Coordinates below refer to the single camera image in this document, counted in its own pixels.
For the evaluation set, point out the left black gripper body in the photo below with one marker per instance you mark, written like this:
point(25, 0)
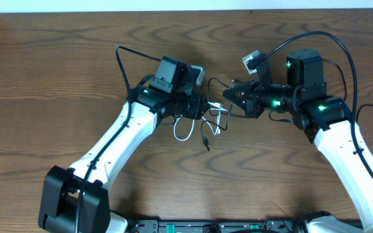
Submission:
point(199, 105)

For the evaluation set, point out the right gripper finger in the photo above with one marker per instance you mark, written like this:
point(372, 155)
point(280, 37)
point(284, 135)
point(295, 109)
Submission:
point(237, 98)
point(241, 88)

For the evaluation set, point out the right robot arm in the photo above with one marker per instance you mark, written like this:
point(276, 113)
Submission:
point(326, 120)

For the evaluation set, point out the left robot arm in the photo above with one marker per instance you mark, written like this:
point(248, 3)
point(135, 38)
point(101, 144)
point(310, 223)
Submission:
point(77, 199)

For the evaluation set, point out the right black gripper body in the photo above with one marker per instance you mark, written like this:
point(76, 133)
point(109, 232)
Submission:
point(256, 101)

